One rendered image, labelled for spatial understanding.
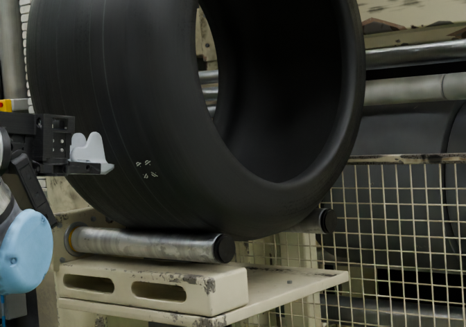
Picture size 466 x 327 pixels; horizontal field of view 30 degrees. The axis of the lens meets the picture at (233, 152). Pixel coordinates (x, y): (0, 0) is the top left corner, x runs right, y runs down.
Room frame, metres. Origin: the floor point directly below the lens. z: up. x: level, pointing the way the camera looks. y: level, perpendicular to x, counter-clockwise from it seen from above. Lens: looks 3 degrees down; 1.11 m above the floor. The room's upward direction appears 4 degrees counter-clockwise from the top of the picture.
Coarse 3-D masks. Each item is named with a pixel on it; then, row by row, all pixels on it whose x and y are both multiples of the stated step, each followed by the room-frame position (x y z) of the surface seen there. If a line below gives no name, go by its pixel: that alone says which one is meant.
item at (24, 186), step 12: (24, 156) 1.12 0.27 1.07; (12, 168) 1.11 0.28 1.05; (24, 168) 1.12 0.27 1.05; (12, 180) 1.13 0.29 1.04; (24, 180) 1.12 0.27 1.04; (36, 180) 1.13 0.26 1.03; (12, 192) 1.14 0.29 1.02; (24, 192) 1.12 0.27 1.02; (36, 192) 1.13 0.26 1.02; (24, 204) 1.14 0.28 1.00; (36, 204) 1.13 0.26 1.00; (48, 204) 1.14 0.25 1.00; (48, 216) 1.14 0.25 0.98
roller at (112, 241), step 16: (80, 240) 1.47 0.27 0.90; (96, 240) 1.45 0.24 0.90; (112, 240) 1.42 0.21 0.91; (128, 240) 1.40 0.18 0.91; (144, 240) 1.37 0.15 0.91; (160, 240) 1.35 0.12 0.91; (176, 240) 1.33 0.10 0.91; (192, 240) 1.31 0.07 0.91; (208, 240) 1.29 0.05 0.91; (224, 240) 1.29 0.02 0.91; (144, 256) 1.39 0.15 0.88; (160, 256) 1.36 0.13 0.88; (176, 256) 1.33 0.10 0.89; (192, 256) 1.31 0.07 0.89; (208, 256) 1.29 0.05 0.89; (224, 256) 1.28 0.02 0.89
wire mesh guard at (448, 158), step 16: (352, 160) 1.68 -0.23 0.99; (368, 160) 1.66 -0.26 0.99; (384, 160) 1.64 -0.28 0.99; (400, 160) 1.62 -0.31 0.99; (416, 160) 1.59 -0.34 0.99; (432, 160) 1.57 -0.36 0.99; (448, 160) 1.55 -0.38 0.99; (464, 160) 1.53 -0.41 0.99; (368, 176) 1.67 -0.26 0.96; (384, 208) 1.65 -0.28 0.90; (400, 240) 1.63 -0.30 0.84; (256, 256) 1.86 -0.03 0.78; (416, 256) 1.61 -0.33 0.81; (416, 272) 1.61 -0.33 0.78; (432, 288) 1.59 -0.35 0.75; (464, 288) 1.55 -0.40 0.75; (320, 304) 1.76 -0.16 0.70; (448, 304) 1.57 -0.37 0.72; (464, 304) 1.55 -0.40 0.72; (336, 320) 1.73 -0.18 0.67; (352, 320) 1.71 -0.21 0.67; (448, 320) 1.57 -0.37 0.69; (464, 320) 1.55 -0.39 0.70
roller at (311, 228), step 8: (320, 208) 1.52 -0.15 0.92; (312, 216) 1.51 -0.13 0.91; (320, 216) 1.50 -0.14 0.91; (328, 216) 1.50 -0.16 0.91; (336, 216) 1.52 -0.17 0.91; (296, 224) 1.53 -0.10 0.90; (304, 224) 1.51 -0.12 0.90; (312, 224) 1.50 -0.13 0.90; (320, 224) 1.50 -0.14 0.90; (328, 224) 1.50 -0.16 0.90; (336, 224) 1.52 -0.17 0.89; (296, 232) 1.54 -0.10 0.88; (304, 232) 1.53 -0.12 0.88; (312, 232) 1.52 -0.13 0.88; (320, 232) 1.50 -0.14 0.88; (328, 232) 1.50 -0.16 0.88
